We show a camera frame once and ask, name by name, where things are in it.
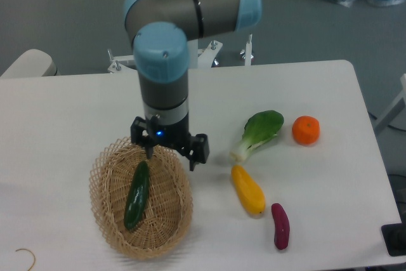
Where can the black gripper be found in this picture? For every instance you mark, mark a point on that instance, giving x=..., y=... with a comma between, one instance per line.
x=149, y=133

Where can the green cucumber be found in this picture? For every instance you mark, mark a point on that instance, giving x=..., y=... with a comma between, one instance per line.
x=137, y=196

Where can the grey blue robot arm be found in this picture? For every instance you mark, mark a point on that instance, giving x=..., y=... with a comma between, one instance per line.
x=159, y=32

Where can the woven wicker basket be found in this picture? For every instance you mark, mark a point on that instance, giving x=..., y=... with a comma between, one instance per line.
x=168, y=211

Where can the green bok choy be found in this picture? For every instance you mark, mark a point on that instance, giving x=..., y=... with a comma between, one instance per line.
x=260, y=129

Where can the yellow squash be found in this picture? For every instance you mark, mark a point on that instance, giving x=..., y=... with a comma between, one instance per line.
x=249, y=192

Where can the orange tangerine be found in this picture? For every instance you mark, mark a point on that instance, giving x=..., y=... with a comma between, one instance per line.
x=306, y=130

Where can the purple sweet potato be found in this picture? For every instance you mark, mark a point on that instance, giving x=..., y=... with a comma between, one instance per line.
x=282, y=226

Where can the white chair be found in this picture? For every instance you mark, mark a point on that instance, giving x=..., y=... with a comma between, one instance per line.
x=32, y=63

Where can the tan rubber band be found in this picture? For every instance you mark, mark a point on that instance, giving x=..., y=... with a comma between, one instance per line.
x=32, y=255

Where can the black device at edge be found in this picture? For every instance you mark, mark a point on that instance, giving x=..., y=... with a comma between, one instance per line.
x=394, y=238

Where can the white frame at right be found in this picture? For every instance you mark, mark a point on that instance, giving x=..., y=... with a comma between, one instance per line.
x=391, y=111

